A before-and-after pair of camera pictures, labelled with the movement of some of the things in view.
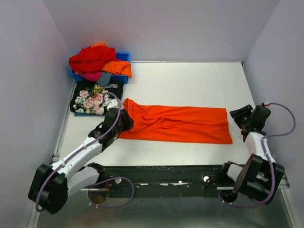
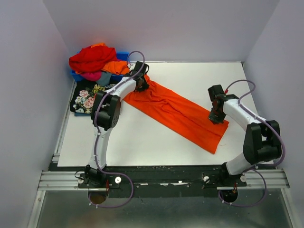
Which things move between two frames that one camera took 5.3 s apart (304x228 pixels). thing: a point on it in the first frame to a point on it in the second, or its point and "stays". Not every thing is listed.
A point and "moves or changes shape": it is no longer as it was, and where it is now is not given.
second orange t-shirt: [120, 67] stays
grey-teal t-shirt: [104, 79] stays
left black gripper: [129, 122] to [145, 86]
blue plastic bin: [121, 56] stays
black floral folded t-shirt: [89, 97] stays
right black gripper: [240, 112] to [214, 119]
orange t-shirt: [180, 124] moves or changes shape
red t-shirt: [92, 59] stays
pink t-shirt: [93, 76] stays
